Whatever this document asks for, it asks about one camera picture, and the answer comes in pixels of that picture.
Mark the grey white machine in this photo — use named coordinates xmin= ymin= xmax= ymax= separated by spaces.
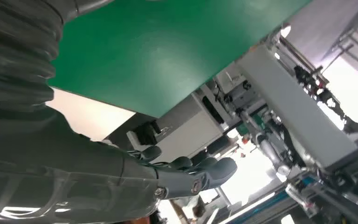
xmin=106 ymin=23 xmax=358 ymax=186

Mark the black cable bundle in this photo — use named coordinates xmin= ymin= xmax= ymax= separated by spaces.
xmin=293 ymin=65 xmax=358 ymax=135

